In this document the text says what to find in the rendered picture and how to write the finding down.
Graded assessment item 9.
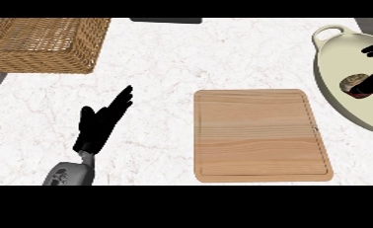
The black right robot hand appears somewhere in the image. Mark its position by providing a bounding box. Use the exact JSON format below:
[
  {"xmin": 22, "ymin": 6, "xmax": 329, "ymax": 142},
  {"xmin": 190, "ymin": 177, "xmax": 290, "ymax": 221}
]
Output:
[{"xmin": 348, "ymin": 44, "xmax": 373, "ymax": 96}]

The cream pot with handle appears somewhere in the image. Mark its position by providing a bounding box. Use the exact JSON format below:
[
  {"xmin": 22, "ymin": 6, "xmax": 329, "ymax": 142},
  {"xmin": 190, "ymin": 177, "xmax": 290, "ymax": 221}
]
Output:
[{"xmin": 311, "ymin": 24, "xmax": 373, "ymax": 132}]

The woven wicker basket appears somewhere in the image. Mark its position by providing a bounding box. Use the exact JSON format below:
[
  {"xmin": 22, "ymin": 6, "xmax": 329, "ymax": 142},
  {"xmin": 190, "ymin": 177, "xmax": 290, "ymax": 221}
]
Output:
[{"xmin": 0, "ymin": 18, "xmax": 112, "ymax": 75}]

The wooden cutting board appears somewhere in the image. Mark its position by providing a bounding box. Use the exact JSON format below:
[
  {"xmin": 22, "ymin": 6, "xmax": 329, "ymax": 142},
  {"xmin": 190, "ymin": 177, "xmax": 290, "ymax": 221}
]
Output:
[{"xmin": 192, "ymin": 88, "xmax": 335, "ymax": 184}]

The grey appliance corner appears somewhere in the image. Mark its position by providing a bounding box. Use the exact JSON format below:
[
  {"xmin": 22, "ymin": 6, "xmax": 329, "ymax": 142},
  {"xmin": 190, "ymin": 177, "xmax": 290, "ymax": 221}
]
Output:
[{"xmin": 354, "ymin": 18, "xmax": 373, "ymax": 37}]

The dark grey flat appliance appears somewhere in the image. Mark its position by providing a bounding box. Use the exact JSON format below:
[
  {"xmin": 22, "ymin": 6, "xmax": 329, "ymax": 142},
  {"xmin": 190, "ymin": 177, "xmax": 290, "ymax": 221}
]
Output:
[{"xmin": 130, "ymin": 18, "xmax": 203, "ymax": 25}]

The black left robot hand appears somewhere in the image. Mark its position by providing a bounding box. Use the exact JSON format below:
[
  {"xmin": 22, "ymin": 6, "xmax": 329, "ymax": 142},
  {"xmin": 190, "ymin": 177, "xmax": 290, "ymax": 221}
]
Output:
[{"xmin": 71, "ymin": 85, "xmax": 134, "ymax": 155}]

